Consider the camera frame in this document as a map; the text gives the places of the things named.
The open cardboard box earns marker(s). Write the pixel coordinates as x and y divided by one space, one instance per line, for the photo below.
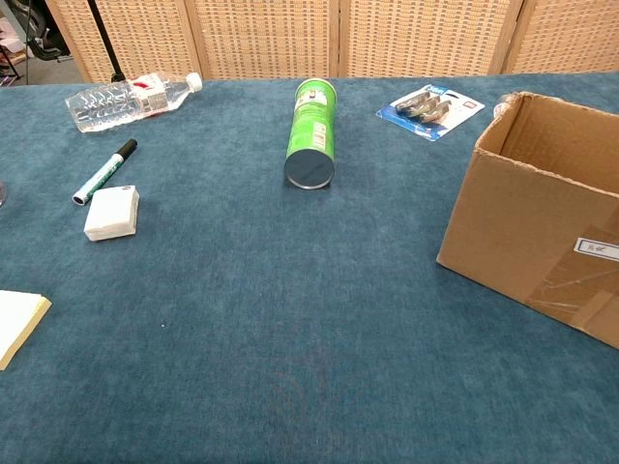
512 217

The green chips can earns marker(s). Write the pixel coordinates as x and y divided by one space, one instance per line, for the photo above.
309 130

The blue carpet table cover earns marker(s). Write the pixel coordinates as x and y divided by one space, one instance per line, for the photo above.
242 314

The blue clip blister pack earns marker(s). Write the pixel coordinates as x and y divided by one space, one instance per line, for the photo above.
425 108

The white tissue pack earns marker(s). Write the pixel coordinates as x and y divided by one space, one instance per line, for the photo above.
112 215

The wicker folding screen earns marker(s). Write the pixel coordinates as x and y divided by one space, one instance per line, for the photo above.
266 38

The white marker black cap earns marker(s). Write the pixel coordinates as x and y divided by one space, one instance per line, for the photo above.
104 171

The clear plastic water bottle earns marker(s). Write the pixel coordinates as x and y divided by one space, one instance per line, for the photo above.
111 104

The black tripod stand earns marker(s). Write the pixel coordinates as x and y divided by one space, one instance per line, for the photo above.
104 36

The black chair base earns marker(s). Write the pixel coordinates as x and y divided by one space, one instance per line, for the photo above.
41 46

